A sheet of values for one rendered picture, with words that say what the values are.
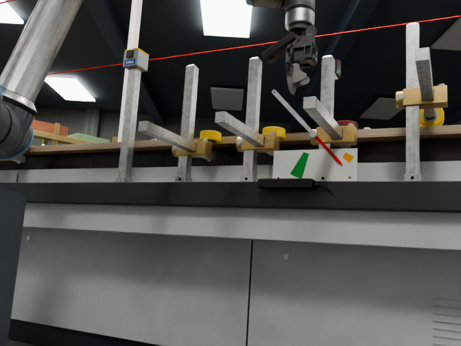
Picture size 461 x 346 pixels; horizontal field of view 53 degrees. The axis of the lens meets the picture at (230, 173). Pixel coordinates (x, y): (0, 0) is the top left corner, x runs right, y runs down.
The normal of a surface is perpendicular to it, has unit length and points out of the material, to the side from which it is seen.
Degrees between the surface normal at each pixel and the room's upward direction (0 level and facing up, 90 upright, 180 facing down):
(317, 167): 90
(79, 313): 90
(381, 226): 90
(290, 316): 90
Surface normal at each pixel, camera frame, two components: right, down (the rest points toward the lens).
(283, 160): -0.43, -0.17
